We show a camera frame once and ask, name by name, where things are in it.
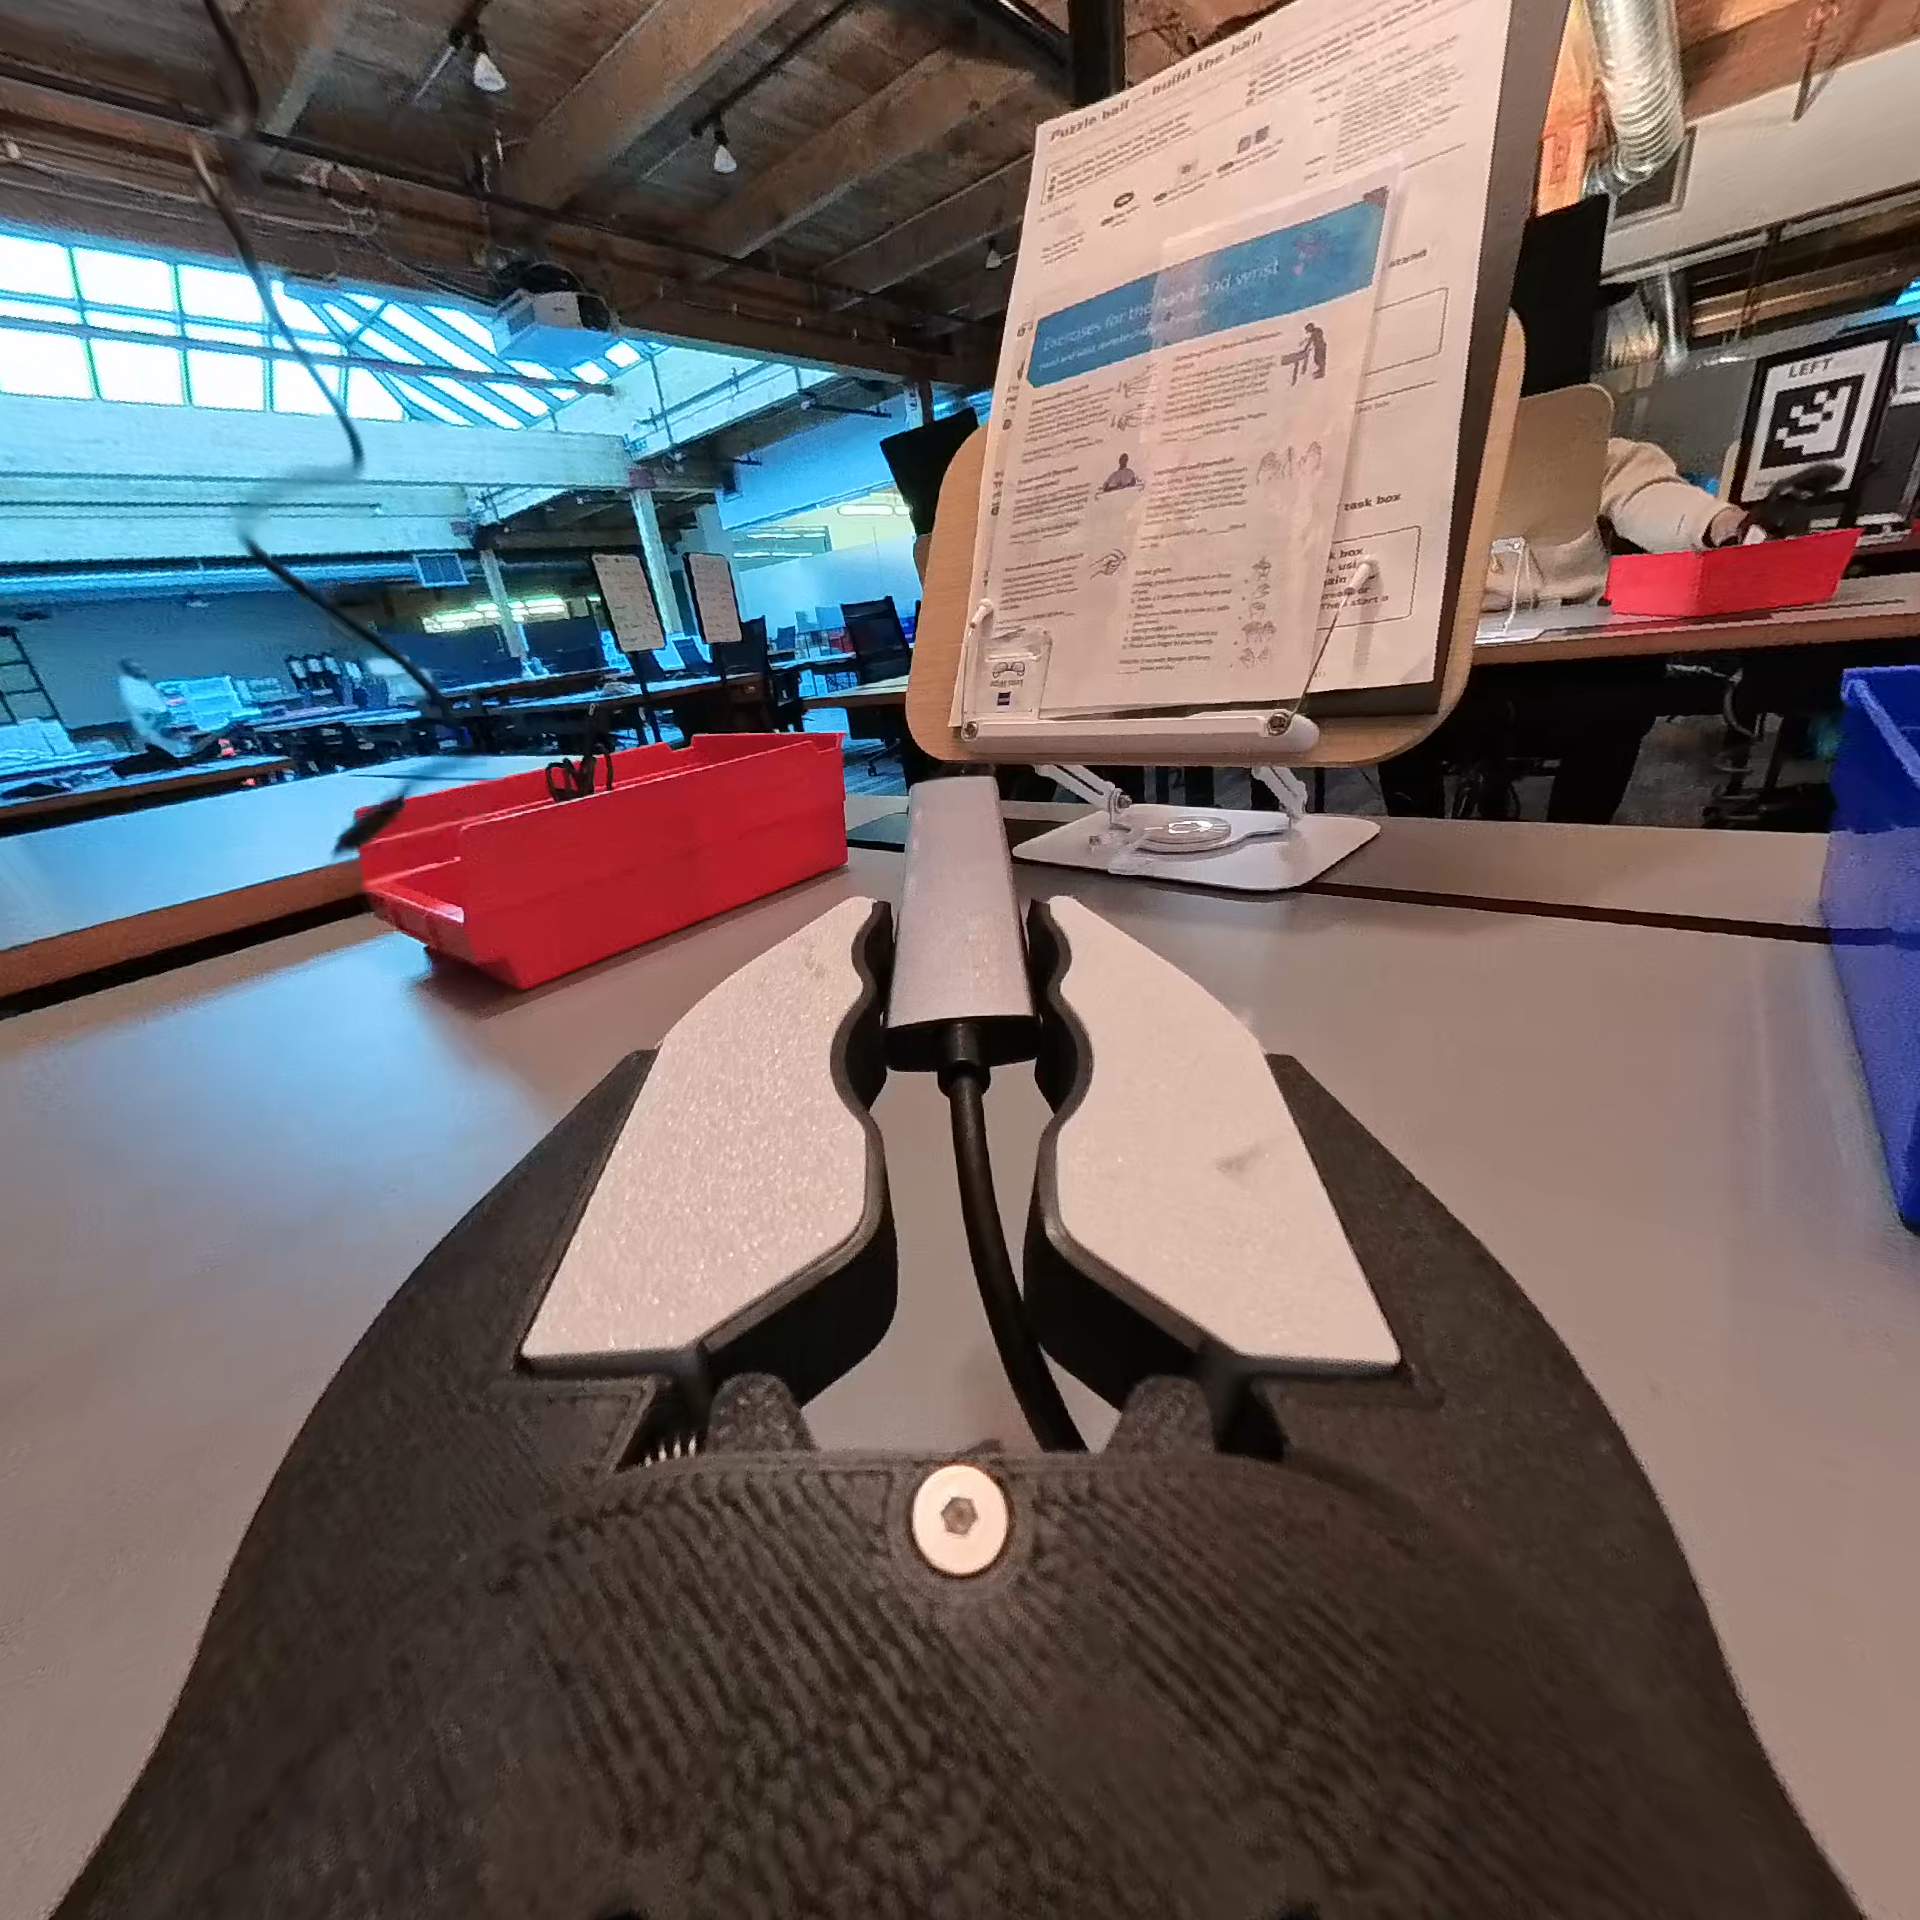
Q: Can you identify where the ceiling projector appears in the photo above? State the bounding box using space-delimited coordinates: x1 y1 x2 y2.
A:
491 286 618 361

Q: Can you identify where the large white instruction sheet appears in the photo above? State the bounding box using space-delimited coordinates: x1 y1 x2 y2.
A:
959 0 1573 719

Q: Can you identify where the silver ventilation duct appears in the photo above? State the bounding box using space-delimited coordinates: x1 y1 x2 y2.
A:
1581 0 1692 197

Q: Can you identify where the black USB hub cable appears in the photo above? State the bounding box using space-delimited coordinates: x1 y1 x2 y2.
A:
936 1063 1091 1452

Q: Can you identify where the brown wooden desk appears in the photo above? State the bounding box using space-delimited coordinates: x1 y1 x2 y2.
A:
1472 578 1920 669

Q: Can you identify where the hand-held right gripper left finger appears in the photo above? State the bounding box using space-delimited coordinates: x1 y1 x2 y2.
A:
516 897 902 1452

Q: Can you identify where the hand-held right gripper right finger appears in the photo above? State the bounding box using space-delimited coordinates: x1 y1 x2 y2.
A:
1025 897 1403 1452

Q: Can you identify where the black monitor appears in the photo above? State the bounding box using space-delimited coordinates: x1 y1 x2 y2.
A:
1512 190 1611 395
883 408 983 527

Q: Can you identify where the black office chair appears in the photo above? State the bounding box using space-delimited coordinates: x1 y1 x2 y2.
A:
838 597 917 699

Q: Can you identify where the thin black cable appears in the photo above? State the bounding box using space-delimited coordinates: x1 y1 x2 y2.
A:
187 0 452 861

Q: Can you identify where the small red plastic bin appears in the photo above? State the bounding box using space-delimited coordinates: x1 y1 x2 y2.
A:
1606 527 1861 620

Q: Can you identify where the blue headed exercise sheet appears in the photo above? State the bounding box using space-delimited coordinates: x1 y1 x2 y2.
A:
972 187 1403 719

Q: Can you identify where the blue plastic bin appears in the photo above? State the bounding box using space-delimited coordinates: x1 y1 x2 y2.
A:
1819 666 1920 1235

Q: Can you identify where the black white marker sign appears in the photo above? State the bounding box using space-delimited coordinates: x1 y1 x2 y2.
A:
1731 337 1903 527

